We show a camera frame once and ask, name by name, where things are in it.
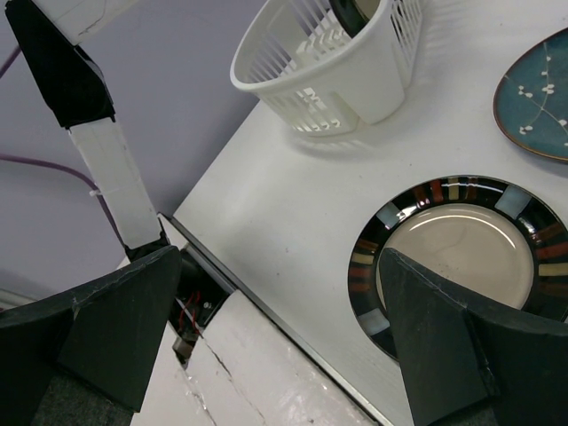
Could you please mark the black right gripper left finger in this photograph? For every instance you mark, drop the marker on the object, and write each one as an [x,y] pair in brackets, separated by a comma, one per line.
[85,356]

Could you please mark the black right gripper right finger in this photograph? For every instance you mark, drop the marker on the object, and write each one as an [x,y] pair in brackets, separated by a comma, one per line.
[467,359]

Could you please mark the beige plate with dark rim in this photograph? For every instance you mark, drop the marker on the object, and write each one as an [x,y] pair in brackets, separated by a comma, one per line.
[488,235]

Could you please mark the blue glazed ceramic plate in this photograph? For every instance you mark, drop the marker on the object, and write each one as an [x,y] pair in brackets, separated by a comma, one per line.
[530,101]

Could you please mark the black plate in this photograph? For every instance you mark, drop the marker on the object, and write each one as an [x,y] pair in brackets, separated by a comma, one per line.
[353,15]

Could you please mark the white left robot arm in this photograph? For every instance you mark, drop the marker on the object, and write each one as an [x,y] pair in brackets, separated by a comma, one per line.
[50,34]

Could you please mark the white plastic dish rack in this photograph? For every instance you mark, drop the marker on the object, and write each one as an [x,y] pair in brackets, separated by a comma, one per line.
[297,58]

